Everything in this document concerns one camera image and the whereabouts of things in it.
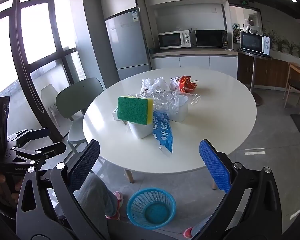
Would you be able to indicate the green yellow sponge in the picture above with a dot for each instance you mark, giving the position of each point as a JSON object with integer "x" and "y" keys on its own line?
{"x": 133, "y": 110}

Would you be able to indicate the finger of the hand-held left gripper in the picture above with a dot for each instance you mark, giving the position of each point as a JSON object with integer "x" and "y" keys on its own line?
{"x": 55, "y": 148}
{"x": 45, "y": 132}

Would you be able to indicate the green chair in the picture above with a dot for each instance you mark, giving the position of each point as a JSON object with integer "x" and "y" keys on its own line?
{"x": 75, "y": 97}

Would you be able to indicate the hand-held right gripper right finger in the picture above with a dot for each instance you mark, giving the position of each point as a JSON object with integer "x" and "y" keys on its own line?
{"x": 215, "y": 165}

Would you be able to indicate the white counter cabinets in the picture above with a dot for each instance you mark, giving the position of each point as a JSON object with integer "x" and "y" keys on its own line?
{"x": 195, "y": 61}

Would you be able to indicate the white plastic cup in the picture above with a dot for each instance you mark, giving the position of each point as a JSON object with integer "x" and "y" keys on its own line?
{"x": 140, "y": 131}

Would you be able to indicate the pink shoe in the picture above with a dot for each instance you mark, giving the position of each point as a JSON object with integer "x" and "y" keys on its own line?
{"x": 187, "y": 233}
{"x": 117, "y": 201}

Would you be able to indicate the clear plastic wrapper strip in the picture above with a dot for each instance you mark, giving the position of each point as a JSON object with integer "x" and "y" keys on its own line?
{"x": 195, "y": 98}

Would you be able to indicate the black window frame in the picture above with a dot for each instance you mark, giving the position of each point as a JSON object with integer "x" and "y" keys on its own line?
{"x": 16, "y": 42}

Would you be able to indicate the green exit sign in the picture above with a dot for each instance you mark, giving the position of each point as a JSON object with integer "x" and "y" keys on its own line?
{"x": 245, "y": 3}

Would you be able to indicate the crumpled clear plastic wrap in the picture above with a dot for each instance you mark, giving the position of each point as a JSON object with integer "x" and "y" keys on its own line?
{"x": 165, "y": 100}

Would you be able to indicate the small white box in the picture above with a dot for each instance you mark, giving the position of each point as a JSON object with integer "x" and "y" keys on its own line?
{"x": 115, "y": 115}

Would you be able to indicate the white plastic bag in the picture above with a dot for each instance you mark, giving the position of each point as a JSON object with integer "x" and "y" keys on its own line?
{"x": 152, "y": 83}

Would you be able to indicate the white plastic container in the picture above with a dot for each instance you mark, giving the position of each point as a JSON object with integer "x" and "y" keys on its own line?
{"x": 180, "y": 114}

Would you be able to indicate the blue plastic bag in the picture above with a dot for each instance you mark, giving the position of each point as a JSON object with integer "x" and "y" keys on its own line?
{"x": 162, "y": 130}

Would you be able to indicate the person's left leg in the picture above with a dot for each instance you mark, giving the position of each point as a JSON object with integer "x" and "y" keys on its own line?
{"x": 95, "y": 200}

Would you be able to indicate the white microwave black door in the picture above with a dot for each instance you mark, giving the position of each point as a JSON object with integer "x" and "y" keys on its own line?
{"x": 253, "y": 43}

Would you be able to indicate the row of green plants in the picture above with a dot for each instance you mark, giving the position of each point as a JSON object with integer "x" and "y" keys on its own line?
{"x": 287, "y": 43}

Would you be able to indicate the silver refrigerator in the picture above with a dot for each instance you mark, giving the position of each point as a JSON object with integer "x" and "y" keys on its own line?
{"x": 127, "y": 45}

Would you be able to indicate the potted green plant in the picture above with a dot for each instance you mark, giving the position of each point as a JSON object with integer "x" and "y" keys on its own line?
{"x": 236, "y": 32}

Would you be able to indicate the wooden chair dark seat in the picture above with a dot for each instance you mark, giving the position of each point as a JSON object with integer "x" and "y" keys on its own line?
{"x": 296, "y": 86}

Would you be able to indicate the blue plastic basket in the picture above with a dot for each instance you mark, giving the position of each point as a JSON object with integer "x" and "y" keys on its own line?
{"x": 140, "y": 200}

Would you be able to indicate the white round table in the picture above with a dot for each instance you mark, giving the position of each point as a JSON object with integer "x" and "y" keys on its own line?
{"x": 215, "y": 120}

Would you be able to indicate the wooden counter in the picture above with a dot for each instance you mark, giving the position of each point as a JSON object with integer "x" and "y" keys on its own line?
{"x": 270, "y": 70}

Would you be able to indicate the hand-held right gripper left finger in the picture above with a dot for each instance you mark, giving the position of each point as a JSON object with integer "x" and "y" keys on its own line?
{"x": 85, "y": 165}

